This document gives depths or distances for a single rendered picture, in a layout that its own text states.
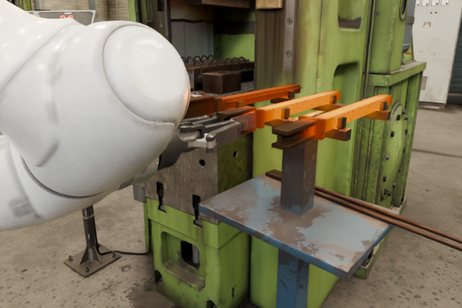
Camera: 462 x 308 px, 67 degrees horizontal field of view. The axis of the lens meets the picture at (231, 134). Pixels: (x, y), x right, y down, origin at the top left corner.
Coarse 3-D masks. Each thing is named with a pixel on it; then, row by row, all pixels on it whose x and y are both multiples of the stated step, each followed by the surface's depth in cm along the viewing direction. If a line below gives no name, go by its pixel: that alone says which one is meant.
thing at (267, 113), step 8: (312, 96) 83; (320, 96) 83; (328, 96) 85; (272, 104) 73; (280, 104) 73; (288, 104) 73; (296, 104) 75; (304, 104) 77; (312, 104) 80; (320, 104) 83; (224, 112) 61; (232, 112) 61; (240, 112) 61; (248, 112) 64; (256, 112) 65; (264, 112) 65; (272, 112) 69; (280, 112) 71; (296, 112) 75; (224, 120) 60; (256, 120) 65; (264, 120) 65
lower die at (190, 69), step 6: (234, 60) 146; (240, 60) 149; (246, 60) 153; (186, 66) 124; (192, 66) 126; (198, 66) 128; (204, 66) 129; (210, 66) 129; (216, 66) 129; (222, 66) 132; (228, 66) 135; (234, 66) 138; (240, 66) 142; (246, 66) 145; (252, 66) 149; (192, 72) 120; (198, 72) 122; (204, 72) 124; (192, 78) 121; (246, 78) 147; (252, 78) 150; (192, 84) 121; (198, 84) 123
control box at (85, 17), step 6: (30, 12) 146; (36, 12) 145; (42, 12) 145; (48, 12) 144; (54, 12) 144; (60, 12) 143; (66, 12) 143; (72, 12) 142; (78, 12) 142; (84, 12) 141; (90, 12) 140; (96, 12) 141; (48, 18) 143; (54, 18) 143; (78, 18) 141; (84, 18) 140; (90, 18) 140; (96, 18) 142; (84, 24) 140
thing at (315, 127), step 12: (384, 96) 83; (348, 108) 69; (360, 108) 70; (372, 108) 75; (300, 120) 58; (312, 120) 58; (324, 120) 57; (336, 120) 63; (348, 120) 67; (276, 132) 52; (288, 132) 51; (300, 132) 56; (312, 132) 58; (324, 132) 58; (276, 144) 53; (288, 144) 53; (300, 144) 55
